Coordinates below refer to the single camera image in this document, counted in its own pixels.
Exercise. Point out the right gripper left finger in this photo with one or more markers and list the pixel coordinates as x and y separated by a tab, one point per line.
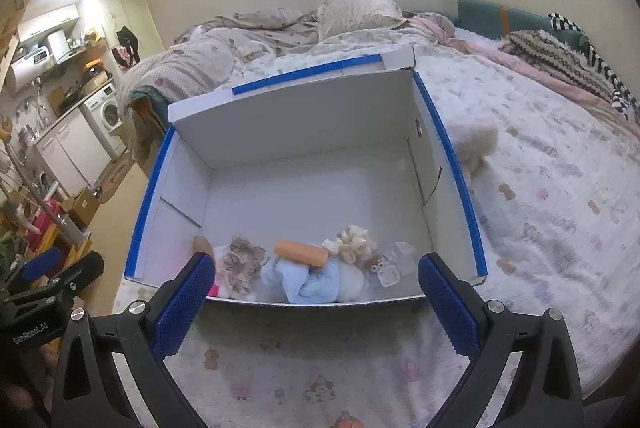
176	303

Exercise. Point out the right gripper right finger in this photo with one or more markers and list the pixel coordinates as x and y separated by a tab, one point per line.
457	306

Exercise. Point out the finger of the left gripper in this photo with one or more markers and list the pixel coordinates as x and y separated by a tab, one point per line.
34	269
74	279

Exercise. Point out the pink plush toy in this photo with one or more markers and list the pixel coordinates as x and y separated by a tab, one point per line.
213	291

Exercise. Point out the beige translucent soft piece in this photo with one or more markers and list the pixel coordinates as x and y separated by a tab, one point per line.
202	248

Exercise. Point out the cream white scrunchie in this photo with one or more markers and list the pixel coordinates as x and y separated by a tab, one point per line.
352	245

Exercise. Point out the orange foam piece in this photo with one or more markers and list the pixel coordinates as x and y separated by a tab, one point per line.
302	253

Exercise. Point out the left hand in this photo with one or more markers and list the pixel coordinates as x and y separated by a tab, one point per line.
27	386

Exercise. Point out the cardboard box on floor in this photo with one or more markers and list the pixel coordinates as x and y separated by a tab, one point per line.
81	208

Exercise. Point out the beige brown scrunchie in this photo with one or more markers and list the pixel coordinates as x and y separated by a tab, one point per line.
239	266

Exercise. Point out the white kitchen cabinet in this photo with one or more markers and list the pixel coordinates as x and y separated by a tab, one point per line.
71	153

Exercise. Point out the light blue fluffy plush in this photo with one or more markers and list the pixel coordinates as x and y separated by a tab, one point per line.
307	286

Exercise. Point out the white washing machine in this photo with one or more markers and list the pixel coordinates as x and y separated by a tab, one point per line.
101	112

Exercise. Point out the white patterned bed blanket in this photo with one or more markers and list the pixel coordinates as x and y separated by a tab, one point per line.
557	204

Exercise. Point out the beige fluffy plush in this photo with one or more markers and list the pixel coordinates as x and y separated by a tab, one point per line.
472	142

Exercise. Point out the white water heater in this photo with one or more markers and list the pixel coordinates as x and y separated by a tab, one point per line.
31	66

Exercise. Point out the white blue cardboard box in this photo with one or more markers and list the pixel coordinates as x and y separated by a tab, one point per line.
303	155

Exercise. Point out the black white striped blanket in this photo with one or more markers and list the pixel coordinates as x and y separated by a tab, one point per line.
566	53

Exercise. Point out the teal headboard cushion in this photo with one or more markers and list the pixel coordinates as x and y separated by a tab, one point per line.
494	22

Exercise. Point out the beige pillow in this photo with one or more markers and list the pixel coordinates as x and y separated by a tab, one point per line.
335	17

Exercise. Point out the clear bag with keychain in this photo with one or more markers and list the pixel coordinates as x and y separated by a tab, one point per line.
391	267

